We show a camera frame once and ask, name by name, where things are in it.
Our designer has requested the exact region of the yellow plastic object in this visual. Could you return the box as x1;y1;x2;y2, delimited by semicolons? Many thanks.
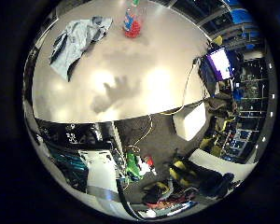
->
212;35;224;47

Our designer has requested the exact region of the white box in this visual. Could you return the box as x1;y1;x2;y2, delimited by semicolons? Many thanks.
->
172;102;207;142

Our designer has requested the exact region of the light blue crumpled cloth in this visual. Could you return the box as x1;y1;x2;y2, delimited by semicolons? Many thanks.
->
49;16;114;83

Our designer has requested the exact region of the thin yellowish cable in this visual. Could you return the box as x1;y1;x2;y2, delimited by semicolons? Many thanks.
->
126;57;206;155

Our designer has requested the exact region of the computer monitor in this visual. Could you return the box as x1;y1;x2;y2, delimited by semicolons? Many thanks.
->
199;46;236;86

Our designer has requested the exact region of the black and yellow bag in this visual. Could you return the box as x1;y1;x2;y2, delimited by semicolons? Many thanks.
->
168;158;209;191

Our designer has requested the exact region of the green bag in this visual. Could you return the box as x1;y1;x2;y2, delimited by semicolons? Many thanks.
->
125;151;143;181

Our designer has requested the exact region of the thick black cable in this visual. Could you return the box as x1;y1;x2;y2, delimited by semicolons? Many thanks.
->
115;177;147;220

